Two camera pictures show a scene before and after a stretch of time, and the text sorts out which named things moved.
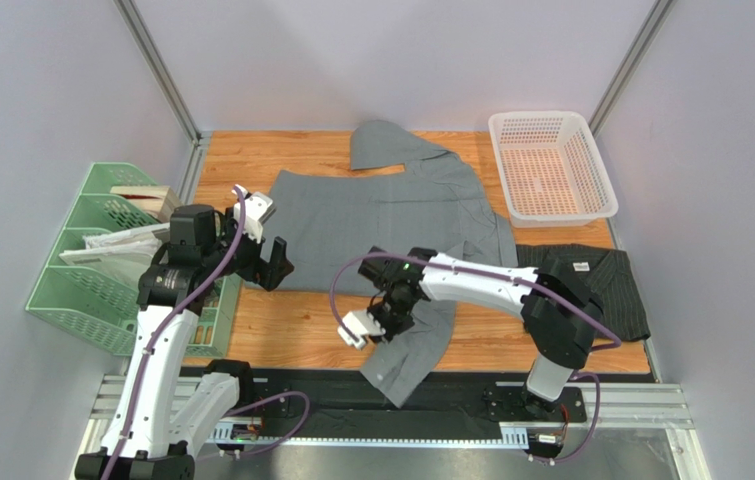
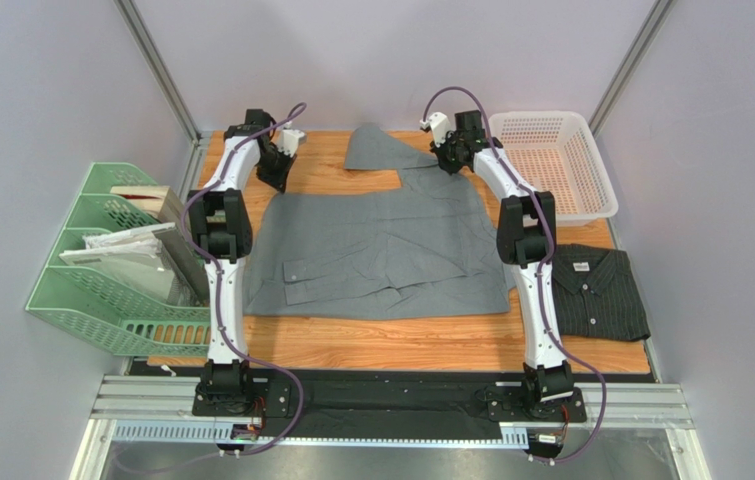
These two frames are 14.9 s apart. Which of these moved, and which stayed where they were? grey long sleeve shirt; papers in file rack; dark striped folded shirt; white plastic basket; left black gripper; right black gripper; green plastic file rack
Moved: grey long sleeve shirt; right black gripper; left black gripper
Stayed: dark striped folded shirt; papers in file rack; white plastic basket; green plastic file rack
